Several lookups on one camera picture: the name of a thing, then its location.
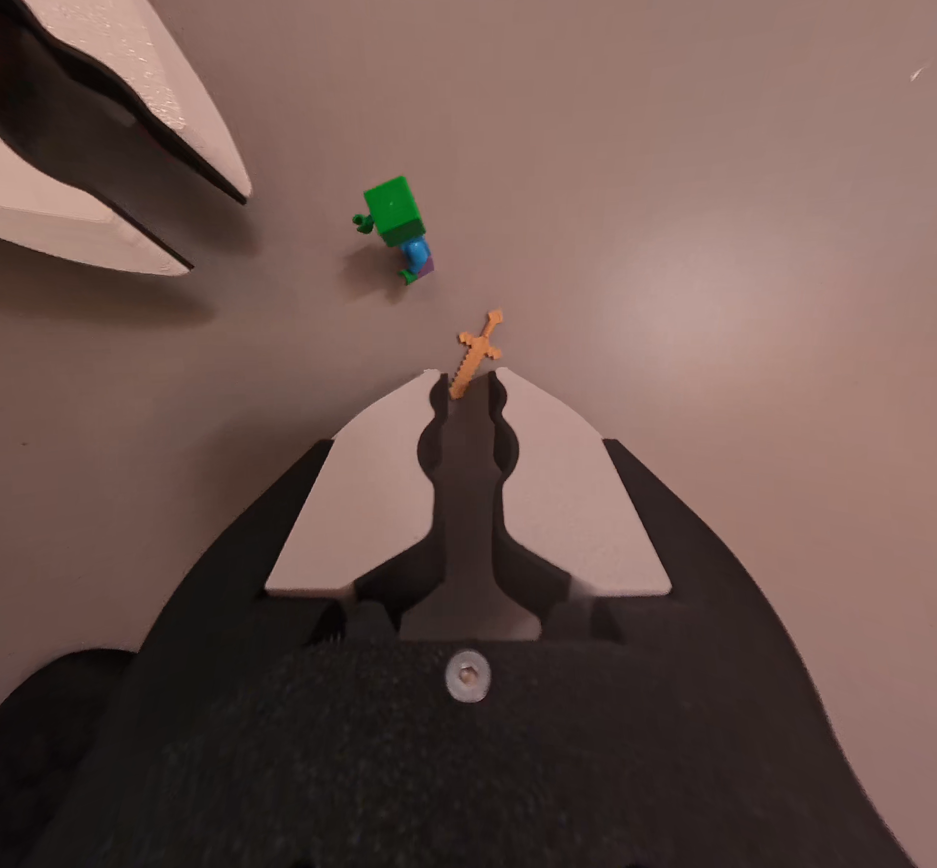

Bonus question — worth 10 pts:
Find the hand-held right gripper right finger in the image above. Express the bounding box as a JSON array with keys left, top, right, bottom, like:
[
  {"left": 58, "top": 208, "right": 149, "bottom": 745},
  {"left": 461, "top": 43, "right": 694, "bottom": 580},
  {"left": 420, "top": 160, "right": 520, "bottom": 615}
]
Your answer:
[{"left": 488, "top": 367, "right": 673, "bottom": 635}]

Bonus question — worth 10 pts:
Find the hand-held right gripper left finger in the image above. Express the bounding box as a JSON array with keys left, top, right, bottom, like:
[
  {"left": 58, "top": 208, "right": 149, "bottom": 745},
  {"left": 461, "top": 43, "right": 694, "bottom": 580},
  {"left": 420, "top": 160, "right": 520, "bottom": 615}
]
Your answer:
[{"left": 265, "top": 369, "right": 449, "bottom": 636}]

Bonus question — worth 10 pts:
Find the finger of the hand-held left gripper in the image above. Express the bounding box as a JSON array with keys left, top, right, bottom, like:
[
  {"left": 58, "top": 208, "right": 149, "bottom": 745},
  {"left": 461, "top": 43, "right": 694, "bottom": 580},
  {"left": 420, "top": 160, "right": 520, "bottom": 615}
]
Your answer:
[
  {"left": 0, "top": 0, "right": 253, "bottom": 206},
  {"left": 0, "top": 136, "right": 195, "bottom": 278}
]

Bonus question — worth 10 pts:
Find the gold toy sword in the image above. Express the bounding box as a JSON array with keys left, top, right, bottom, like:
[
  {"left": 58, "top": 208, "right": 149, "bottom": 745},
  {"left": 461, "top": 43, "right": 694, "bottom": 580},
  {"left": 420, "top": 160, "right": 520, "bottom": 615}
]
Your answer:
[{"left": 448, "top": 308, "right": 506, "bottom": 401}]

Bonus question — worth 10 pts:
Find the blue toy figure torso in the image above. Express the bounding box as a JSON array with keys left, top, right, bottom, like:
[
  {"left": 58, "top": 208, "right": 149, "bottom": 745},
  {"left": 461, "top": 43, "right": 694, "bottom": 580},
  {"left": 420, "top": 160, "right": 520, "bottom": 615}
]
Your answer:
[{"left": 351, "top": 213, "right": 434, "bottom": 287}]

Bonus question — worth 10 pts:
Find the green cube brick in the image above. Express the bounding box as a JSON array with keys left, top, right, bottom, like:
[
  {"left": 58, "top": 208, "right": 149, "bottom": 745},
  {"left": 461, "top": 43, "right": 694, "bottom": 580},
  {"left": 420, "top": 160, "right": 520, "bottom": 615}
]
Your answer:
[{"left": 362, "top": 176, "right": 428, "bottom": 248}]

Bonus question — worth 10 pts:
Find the grey desk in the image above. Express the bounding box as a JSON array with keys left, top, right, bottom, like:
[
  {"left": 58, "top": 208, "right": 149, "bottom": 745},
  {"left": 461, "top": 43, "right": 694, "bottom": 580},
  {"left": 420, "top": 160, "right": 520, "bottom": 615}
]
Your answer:
[{"left": 0, "top": 0, "right": 937, "bottom": 868}]

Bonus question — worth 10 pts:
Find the black chair armrest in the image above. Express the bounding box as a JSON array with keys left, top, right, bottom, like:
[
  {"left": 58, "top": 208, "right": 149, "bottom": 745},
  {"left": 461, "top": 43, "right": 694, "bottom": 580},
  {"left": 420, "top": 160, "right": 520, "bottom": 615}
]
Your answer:
[{"left": 0, "top": 648, "right": 140, "bottom": 868}]

